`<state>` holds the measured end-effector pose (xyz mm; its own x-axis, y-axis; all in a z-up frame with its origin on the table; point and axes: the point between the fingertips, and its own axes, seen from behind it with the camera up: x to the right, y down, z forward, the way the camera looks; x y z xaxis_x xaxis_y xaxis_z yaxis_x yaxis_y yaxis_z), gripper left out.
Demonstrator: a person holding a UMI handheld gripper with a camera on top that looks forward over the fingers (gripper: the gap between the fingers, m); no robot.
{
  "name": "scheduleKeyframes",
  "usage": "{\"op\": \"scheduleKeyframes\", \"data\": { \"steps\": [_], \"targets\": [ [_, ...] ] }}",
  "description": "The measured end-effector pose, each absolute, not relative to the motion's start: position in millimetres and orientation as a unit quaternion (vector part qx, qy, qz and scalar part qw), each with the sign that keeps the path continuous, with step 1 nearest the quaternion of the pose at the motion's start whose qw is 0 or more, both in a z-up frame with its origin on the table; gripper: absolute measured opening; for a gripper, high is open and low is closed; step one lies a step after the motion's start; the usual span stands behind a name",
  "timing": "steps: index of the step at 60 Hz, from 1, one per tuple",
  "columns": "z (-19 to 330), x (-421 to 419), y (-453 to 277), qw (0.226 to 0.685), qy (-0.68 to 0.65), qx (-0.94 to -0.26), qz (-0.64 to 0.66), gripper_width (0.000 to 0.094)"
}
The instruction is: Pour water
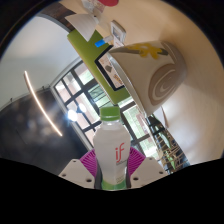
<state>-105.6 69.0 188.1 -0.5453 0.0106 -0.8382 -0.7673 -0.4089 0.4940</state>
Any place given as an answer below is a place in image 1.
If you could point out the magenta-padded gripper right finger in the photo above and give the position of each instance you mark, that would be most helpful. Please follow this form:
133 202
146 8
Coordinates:
149 170

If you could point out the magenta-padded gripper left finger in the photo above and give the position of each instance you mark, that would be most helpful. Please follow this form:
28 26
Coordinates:
75 170

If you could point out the clear green-capped drink bottle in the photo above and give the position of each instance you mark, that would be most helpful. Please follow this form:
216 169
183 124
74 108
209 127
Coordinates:
111 150

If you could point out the group of green-seated wooden chairs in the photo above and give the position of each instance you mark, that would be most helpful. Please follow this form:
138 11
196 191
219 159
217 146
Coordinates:
170 150

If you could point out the group of pendant ceiling lamps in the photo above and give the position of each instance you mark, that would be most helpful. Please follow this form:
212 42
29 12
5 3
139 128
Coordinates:
72 115

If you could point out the curved linear ceiling light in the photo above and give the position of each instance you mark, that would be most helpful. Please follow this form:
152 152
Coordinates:
40 103

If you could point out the beige swirl-patterned mug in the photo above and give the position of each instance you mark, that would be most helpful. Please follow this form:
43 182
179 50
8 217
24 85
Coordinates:
150 73

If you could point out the green upholstered bench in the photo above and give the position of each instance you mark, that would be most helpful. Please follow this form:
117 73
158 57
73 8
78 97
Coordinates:
86 46

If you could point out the blue-capped small item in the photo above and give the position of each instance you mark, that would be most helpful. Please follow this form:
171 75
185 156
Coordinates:
100 43

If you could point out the small white screen device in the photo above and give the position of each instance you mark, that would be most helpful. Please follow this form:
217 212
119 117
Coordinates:
118 30

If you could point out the small clear glass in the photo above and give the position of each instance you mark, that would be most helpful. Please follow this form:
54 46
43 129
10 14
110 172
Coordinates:
90 5

